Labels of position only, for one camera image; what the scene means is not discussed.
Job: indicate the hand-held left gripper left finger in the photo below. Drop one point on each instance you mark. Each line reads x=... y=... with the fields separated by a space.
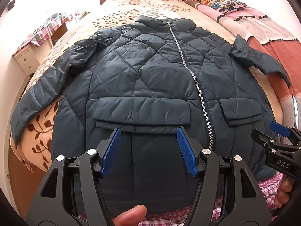
x=110 y=153

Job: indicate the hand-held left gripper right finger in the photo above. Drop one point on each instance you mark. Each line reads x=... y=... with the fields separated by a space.
x=187 y=153

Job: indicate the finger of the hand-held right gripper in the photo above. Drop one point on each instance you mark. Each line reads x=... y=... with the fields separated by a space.
x=279 y=127
x=261 y=136

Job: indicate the dark teal quilted jacket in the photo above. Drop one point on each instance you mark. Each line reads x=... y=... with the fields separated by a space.
x=145 y=82

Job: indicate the person's right hand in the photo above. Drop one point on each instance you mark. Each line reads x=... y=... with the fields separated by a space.
x=285 y=189

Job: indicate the person's left hand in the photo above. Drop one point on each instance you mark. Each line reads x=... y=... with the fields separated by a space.
x=129 y=217

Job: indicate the bed with leaf-pattern blanket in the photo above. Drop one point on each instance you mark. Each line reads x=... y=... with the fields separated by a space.
x=47 y=127

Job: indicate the pink striped blanket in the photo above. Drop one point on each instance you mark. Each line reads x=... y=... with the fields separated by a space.
x=263 y=30

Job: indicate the white drawer cabinet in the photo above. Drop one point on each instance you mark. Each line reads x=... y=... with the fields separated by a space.
x=27 y=60

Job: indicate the cartoon-print cushion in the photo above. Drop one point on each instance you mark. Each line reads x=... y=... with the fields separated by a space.
x=223 y=4

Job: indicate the plaid tablecloth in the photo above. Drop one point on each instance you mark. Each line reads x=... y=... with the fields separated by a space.
x=49 y=27

